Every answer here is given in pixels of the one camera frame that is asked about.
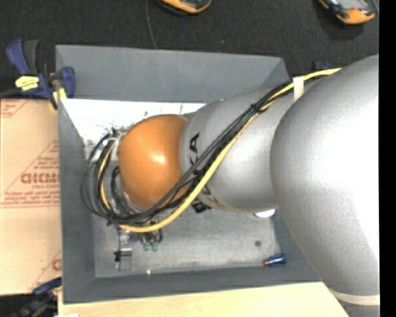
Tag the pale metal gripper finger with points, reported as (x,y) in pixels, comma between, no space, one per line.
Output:
(126,259)
(116,256)

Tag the grey metal bin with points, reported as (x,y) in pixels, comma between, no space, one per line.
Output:
(198,246)

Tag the brown cardboard board red print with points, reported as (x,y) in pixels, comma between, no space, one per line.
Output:
(26,236)

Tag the white round object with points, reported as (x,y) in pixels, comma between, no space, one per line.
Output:
(264,213)

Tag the blue and red small tool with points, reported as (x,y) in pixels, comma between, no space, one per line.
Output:
(275,260)

